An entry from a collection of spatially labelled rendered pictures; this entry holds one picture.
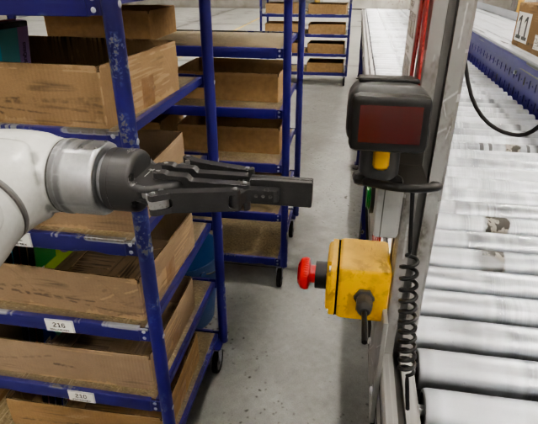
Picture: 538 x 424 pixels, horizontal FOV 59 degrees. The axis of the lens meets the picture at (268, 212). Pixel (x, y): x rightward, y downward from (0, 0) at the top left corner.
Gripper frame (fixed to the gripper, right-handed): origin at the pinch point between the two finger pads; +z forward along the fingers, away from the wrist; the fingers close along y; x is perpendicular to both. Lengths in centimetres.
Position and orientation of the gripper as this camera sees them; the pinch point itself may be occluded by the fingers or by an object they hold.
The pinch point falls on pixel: (281, 190)
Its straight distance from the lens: 53.5
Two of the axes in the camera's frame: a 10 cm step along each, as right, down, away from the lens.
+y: 1.7, -4.5, 8.8
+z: 9.9, 0.8, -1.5
